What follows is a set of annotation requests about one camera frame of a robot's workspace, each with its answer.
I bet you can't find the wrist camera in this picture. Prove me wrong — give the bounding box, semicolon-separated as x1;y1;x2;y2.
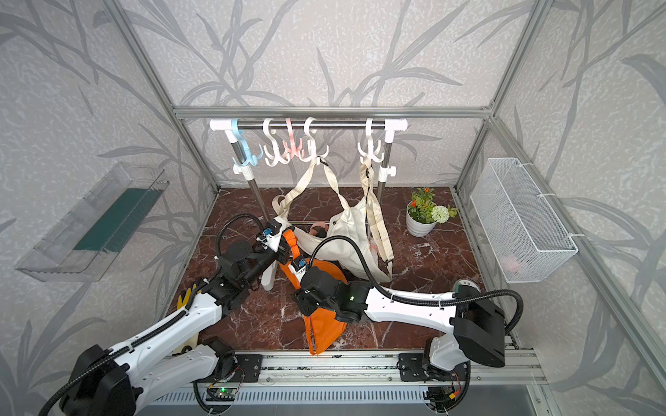
288;256;310;280
257;217;290;252

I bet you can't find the white plastic hook middle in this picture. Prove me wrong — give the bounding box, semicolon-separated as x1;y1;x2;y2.
298;117;330;162

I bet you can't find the clear acrylic wall shelf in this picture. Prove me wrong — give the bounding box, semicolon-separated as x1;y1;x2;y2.
16;162;170;283

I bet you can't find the blue plastic hook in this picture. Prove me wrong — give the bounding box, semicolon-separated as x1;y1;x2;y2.
232;119;264;169

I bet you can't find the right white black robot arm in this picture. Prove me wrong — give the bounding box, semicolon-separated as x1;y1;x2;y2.
290;258;524;372

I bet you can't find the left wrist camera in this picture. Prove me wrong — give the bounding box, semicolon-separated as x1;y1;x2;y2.
257;217;290;252

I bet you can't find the white wire mesh basket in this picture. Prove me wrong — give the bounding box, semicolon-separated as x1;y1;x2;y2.
471;158;579;284

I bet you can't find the round green-label tin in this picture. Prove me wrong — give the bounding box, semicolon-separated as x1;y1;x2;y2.
453;278;480;292

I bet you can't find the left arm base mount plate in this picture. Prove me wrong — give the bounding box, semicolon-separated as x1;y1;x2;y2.
216;354;263;383

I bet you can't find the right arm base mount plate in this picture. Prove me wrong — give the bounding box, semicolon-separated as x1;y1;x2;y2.
396;353;471;382

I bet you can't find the white plastic hook right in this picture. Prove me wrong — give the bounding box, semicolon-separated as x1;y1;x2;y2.
357;118;384;163

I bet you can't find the cream crescent bag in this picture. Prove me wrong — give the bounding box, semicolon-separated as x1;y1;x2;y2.
272;158;392;284

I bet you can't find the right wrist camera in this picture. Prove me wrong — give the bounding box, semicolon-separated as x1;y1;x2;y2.
288;256;310;280

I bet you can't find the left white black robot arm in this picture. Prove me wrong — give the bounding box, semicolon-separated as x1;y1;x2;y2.
39;217;289;415

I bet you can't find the pink item in basket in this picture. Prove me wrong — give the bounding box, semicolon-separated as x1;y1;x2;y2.
501;255;527;274

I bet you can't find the orange crescent bag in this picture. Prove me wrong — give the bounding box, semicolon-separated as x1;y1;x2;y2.
280;227;347;355

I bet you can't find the white plastic hook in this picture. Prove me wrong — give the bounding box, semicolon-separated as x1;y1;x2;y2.
262;118;291;167
298;117;330;162
357;118;384;163

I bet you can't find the pink bag with braided strap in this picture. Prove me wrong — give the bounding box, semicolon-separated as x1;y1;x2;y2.
309;221;329;239

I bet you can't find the white pot with artificial plant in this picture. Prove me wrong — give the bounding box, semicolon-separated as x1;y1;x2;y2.
407;187;459;237

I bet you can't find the aluminium front rail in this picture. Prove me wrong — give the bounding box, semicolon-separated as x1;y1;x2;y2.
106;349;547;388

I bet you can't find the pink plastic hook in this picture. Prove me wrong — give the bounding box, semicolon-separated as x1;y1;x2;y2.
283;118;303;161

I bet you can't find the cream bag with brown-striped strap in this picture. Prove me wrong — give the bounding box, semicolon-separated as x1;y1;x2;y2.
360;157;394;277

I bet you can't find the yellow black work glove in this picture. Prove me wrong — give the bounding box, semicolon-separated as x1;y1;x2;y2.
177;284;198;310

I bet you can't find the white plastic hook left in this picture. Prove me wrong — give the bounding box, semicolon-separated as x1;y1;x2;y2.
262;118;291;167

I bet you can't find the white and steel clothes rack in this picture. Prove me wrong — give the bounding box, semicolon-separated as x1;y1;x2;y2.
209;119;408;273

